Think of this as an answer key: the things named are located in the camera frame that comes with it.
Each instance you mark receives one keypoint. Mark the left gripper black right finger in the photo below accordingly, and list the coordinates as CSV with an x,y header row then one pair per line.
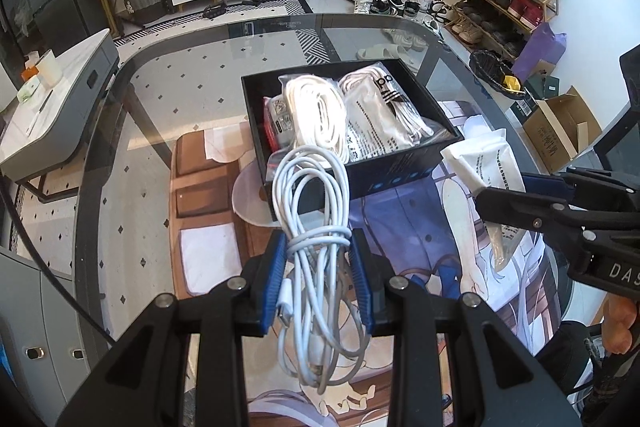
x,y
370,273

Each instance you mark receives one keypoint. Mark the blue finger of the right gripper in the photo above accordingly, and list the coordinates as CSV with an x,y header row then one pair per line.
x,y
531,211
545,186

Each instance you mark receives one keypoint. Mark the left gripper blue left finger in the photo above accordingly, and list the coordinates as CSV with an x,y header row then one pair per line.
x,y
269,279

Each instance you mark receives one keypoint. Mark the white printed plastic pouch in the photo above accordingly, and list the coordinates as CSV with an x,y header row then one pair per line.
x,y
486,160

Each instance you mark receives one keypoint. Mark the red white balloon glue bag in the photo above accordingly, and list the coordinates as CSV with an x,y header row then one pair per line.
x,y
278,123

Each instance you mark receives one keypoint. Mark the white cable bag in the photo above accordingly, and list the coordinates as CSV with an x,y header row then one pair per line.
x,y
318,113

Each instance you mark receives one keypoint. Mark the adidas white laces bag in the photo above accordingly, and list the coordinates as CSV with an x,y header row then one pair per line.
x,y
381,118

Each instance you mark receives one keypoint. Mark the right hand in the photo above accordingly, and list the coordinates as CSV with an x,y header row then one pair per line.
x,y
619,314

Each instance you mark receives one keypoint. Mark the anime print table mat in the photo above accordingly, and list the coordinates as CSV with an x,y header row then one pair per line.
x,y
219,218

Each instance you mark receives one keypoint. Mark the open cardboard box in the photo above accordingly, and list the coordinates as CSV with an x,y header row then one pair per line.
x,y
561,128

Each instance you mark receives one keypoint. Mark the black cardboard box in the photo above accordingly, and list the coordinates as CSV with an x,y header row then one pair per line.
x,y
252,192

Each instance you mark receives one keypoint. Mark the purple bag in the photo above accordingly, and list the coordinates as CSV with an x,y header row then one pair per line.
x,y
543,47

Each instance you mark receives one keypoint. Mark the white low cabinet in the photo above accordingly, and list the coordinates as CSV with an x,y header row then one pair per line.
x,y
46,132

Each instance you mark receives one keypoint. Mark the white cup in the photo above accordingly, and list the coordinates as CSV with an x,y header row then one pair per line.
x,y
49,71

